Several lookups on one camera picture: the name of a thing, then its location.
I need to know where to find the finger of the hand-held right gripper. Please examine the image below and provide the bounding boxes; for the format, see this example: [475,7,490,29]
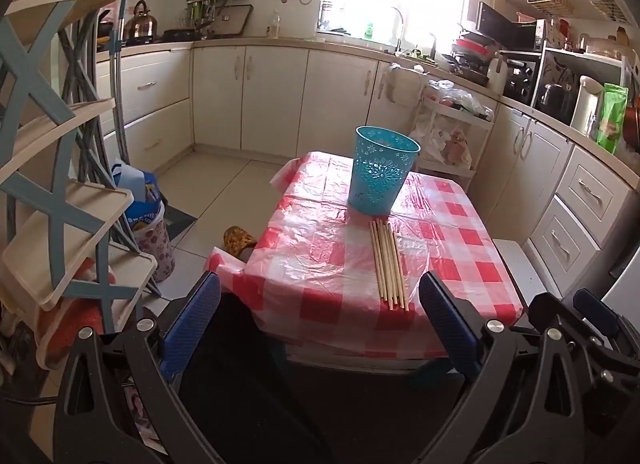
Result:
[529,292,640,445]
[573,289,640,369]

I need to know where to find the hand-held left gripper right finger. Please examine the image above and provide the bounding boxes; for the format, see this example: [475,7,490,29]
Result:
[419,271,592,464]

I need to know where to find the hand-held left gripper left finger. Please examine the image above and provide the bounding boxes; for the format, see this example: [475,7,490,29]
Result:
[52,271,223,464]

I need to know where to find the bundle of wooden chopsticks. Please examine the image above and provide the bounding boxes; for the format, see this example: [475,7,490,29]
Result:
[369,219,411,312]

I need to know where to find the teal perforated plastic basket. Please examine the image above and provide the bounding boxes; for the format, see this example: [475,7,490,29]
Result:
[347,125,421,217]

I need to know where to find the white stool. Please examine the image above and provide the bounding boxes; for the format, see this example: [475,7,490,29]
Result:
[492,239,548,307]

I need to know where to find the floral fabric bin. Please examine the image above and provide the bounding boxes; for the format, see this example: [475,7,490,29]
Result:
[132,214,177,284]

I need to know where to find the yellow slipper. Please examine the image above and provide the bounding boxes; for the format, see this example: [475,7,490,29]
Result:
[222,226,258,261]

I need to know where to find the dark floor mat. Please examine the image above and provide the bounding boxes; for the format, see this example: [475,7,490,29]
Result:
[162,203,199,242]

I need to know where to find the red cloth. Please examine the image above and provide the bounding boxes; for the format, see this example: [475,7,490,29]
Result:
[47,294,108,367]

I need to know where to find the red checkered plastic tablecloth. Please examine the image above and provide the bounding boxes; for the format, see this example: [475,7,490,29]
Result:
[207,150,526,360]

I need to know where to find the blue plastic bag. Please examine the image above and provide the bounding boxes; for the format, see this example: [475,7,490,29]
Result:
[112,159,166,227]

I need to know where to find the beige and blue shelf rack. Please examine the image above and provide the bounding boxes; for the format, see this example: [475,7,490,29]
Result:
[0,0,158,370]

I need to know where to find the pink plastic bag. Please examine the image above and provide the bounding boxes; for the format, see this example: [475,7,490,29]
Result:
[445,129,474,168]

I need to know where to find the white plastic bag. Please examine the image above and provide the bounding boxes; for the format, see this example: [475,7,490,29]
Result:
[412,114,452,166]

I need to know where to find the green packet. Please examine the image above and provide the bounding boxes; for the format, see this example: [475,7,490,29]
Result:
[596,83,629,155]

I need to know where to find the white trolley cart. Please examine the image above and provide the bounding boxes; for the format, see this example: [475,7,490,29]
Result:
[411,78,497,191]

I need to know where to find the white electric kettle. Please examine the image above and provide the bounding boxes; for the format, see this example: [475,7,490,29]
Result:
[570,75,606,139]

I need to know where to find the black toaster oven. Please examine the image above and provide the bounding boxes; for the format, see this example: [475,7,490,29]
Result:
[501,49,544,106]

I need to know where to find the cream base cabinets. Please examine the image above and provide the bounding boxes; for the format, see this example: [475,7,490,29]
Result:
[95,39,640,290]

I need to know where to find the stack of pans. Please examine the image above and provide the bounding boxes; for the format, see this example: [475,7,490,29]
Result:
[451,29,495,86]

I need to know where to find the sink faucet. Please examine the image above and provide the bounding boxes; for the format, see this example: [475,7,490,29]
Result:
[389,6,407,56]

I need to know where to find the utensil holder rack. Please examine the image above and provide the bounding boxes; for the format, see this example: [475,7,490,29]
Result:
[186,0,217,40]

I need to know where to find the grey baking tray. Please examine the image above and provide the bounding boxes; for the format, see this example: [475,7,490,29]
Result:
[215,5,252,38]

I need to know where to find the steel kettle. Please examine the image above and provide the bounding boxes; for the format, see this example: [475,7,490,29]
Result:
[124,0,160,41]

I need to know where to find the metal mop handles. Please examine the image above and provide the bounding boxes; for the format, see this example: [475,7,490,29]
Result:
[106,0,133,170]

